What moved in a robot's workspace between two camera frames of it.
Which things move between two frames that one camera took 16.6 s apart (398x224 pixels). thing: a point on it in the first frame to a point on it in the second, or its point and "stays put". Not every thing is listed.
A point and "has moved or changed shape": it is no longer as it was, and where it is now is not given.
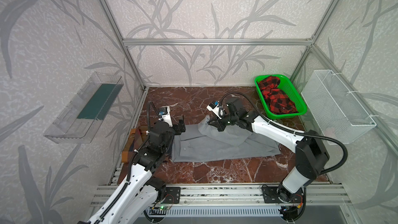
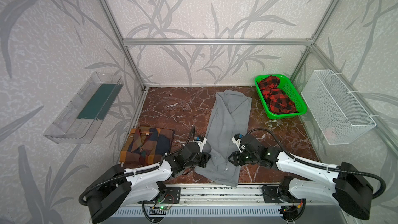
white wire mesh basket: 335,110 stays put
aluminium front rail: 323,195 stays put
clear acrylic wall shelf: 79,121 stays put
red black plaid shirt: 278,101 stays put
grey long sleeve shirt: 200,142 has moved or changed shape
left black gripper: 178,126 to 202,158
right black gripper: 222,121 to 236,157
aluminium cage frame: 128,42 stays put
